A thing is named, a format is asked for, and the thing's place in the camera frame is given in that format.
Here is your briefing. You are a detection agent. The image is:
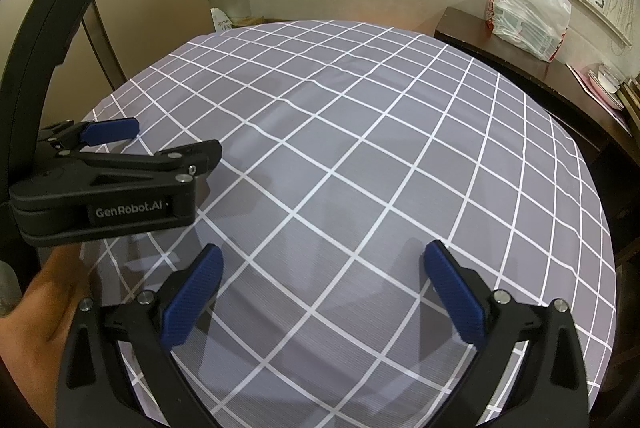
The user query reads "large cardboard box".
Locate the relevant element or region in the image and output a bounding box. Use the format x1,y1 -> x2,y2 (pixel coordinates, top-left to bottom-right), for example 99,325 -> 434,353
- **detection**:
230,14 -> 268,29

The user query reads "white plastic shopping bag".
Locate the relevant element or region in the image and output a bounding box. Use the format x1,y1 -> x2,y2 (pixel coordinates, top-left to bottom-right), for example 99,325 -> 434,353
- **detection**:
486,0 -> 572,63

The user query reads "pink place mat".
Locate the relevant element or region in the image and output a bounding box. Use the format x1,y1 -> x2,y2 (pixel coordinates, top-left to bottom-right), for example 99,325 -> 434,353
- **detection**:
566,64 -> 630,129

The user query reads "wooden desk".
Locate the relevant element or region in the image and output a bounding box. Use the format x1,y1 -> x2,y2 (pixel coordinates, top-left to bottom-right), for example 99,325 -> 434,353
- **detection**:
617,78 -> 640,134

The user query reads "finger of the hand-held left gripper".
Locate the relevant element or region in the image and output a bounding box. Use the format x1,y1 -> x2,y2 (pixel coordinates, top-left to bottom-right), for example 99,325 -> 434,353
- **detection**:
56,139 -> 223,186
40,117 -> 140,155

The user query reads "round table with checked cloth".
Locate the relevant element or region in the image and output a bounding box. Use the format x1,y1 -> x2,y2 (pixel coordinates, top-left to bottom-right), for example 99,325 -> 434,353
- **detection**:
80,20 -> 617,428

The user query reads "white bowl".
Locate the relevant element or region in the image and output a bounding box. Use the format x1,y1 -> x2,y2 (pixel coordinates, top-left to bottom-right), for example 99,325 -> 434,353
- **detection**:
597,64 -> 626,94

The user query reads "pink plate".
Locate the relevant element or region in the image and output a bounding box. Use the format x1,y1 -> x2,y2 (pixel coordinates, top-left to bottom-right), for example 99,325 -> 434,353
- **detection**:
587,70 -> 626,111

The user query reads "dark wooden side table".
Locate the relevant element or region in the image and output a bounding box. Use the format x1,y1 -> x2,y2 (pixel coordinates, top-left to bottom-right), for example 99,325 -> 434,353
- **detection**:
434,6 -> 633,159

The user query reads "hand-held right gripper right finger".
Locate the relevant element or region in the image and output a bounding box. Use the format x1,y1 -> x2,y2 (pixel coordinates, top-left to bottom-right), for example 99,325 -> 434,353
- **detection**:
422,239 -> 591,428

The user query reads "person's left hand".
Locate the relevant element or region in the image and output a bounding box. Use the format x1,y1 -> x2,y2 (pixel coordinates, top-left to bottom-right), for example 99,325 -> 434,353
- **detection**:
0,238 -> 96,428

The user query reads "white patterned card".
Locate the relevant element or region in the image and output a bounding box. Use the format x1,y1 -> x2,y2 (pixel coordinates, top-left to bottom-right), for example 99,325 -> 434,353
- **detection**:
210,7 -> 233,33

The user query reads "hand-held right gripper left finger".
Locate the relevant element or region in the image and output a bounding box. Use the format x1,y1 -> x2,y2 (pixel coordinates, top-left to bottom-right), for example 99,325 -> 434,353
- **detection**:
55,243 -> 224,428

